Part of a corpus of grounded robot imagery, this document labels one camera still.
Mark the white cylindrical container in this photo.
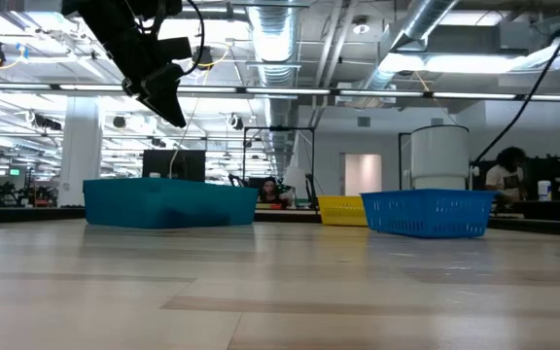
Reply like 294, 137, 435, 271
409, 124, 471, 192

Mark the person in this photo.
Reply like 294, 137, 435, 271
484, 146, 529, 201
257, 175, 295, 206

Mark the black stand frame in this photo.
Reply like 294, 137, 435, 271
241, 125, 316, 211

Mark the white column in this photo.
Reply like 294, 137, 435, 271
57, 95, 104, 208

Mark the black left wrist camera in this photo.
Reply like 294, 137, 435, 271
157, 35, 194, 65

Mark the white lamp shade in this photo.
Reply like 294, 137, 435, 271
281, 165, 311, 193

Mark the black cabinet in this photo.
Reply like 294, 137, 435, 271
522, 155, 560, 203

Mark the black aluminium table frame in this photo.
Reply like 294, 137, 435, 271
0, 204, 560, 238

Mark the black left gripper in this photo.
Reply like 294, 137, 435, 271
60, 0, 188, 129

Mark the blue plastic basket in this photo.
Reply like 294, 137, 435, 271
360, 189, 501, 240

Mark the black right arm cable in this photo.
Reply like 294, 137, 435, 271
469, 0, 560, 167

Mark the black monitor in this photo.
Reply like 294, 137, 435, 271
142, 149, 207, 183

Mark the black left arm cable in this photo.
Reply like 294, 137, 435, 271
179, 0, 207, 78

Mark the yellow plastic basket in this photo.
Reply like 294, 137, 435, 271
316, 194, 369, 228

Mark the teal plastic bin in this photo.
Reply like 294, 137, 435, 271
83, 177, 261, 230

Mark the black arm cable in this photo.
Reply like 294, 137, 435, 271
469, 0, 560, 167
179, 0, 207, 78

